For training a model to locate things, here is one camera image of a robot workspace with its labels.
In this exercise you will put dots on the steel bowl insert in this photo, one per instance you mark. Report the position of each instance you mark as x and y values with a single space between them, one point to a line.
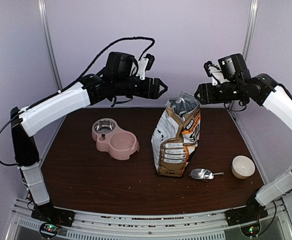
104 126

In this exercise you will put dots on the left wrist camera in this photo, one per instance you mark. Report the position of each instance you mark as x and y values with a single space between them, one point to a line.
151 59

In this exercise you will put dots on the beige ceramic bowl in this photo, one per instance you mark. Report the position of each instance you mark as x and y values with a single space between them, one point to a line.
242 167

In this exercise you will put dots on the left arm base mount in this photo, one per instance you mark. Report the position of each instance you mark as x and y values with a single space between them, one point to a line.
54 219

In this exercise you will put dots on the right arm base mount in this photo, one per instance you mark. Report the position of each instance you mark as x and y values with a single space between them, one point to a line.
247 218

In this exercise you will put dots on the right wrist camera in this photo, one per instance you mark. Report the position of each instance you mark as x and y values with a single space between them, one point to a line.
207 68

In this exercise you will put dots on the aluminium frame post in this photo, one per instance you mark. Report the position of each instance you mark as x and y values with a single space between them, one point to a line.
49 44
251 23

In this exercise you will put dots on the left aluminium frame post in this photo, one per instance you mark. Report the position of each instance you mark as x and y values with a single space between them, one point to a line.
49 44

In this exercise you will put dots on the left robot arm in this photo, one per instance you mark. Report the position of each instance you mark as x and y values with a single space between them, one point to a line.
122 75

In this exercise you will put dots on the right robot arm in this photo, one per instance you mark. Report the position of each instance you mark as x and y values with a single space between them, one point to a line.
231 81

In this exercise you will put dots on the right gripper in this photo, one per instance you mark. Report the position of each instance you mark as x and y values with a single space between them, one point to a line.
207 96

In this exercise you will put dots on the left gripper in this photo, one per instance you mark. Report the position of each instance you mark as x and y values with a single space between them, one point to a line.
154 87

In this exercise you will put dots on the pink double pet feeder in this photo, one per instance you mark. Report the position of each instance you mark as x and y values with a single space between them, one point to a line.
120 144

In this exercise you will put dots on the right aluminium frame post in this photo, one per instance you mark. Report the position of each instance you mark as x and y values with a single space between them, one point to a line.
251 23

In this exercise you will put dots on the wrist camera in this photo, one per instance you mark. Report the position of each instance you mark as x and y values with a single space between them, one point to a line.
151 59
207 68

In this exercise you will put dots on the pet food bag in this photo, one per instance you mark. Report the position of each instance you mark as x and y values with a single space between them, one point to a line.
176 136

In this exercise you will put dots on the metal scoop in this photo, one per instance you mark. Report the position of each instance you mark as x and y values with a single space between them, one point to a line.
204 174

